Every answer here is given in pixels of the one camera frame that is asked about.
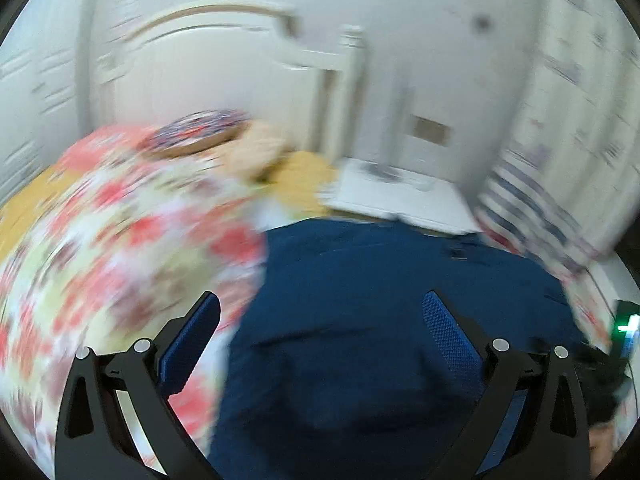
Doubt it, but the navy blue padded jacket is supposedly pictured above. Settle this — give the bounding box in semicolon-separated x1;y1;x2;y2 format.
208;219;585;479

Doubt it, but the striped patterned curtain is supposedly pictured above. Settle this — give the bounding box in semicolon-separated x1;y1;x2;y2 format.
475;0;639;280

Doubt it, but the floral bed quilt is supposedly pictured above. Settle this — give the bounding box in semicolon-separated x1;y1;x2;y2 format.
1;151;265;474

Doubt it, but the white nightstand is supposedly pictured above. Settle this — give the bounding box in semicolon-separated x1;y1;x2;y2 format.
319;158;480;235

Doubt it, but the dark patterned pillow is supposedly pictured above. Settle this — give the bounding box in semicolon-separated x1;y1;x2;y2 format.
137;108;250;158

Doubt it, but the peach pillow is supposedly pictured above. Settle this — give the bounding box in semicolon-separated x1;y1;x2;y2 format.
221;120;288;180

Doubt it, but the white wardrobe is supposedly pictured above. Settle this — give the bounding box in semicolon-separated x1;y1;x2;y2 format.
1;0;96;203

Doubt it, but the white wooden headboard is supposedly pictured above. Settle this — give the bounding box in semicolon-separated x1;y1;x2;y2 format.
91;0;366;162

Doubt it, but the brass wall socket plate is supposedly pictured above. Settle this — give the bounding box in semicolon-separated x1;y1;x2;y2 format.
411;116;451;146

